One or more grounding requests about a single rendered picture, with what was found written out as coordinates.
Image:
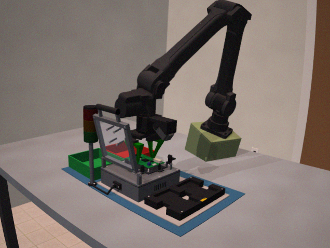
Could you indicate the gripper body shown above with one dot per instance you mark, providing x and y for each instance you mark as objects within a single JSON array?
[{"x": 139, "y": 136}]

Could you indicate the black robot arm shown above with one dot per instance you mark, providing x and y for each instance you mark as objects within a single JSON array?
[{"x": 154, "y": 79}]

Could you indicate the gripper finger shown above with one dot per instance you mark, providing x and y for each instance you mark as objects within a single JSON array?
[
  {"x": 139, "y": 148},
  {"x": 150, "y": 146}
]

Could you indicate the red bin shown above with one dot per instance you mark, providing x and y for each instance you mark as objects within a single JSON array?
[{"x": 145, "y": 151}]

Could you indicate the green bin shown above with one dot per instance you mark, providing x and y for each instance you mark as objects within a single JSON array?
[{"x": 80, "y": 163}]

